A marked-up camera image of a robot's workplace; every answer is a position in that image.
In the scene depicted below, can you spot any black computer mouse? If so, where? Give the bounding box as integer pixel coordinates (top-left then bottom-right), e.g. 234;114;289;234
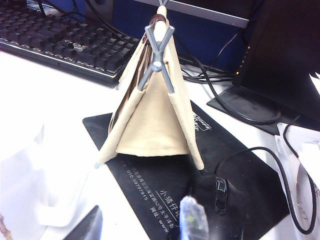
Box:
191;159;252;240

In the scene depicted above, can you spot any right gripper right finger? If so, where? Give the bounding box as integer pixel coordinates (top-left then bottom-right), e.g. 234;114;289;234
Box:
179;194;210;240

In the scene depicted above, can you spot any black monitor cable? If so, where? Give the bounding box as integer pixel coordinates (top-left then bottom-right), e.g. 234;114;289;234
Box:
174;32;282;125

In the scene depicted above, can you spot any black mouse cable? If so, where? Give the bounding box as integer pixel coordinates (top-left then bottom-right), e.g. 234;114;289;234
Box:
217;117;318;236

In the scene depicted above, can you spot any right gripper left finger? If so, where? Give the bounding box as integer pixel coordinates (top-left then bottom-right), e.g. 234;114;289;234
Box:
66;205;104;240

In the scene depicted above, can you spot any black printed mouse pad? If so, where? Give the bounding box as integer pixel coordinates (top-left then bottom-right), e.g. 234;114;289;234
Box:
82;101;291;240

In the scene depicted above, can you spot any large black computer monitor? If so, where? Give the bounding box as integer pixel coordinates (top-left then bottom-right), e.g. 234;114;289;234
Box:
138;0;251;29

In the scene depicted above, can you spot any black HSO monitor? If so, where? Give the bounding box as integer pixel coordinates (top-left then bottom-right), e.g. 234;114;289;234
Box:
207;0;320;132

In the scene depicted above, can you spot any white ceramic mug brown square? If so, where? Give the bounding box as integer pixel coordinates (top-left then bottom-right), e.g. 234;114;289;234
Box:
0;122;93;240

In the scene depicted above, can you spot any black mechanical keyboard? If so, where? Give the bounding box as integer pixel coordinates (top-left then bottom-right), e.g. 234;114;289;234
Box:
0;0;141;88

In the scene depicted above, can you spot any white paper sheet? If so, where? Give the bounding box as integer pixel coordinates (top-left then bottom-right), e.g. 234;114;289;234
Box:
273;122;320;240

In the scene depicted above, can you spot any beige canvas desk calendar stand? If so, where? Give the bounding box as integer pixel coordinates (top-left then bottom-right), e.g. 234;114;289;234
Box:
94;0;205;172

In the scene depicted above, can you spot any blue office partition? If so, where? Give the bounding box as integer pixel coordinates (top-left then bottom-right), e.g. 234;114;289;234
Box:
112;0;251;73

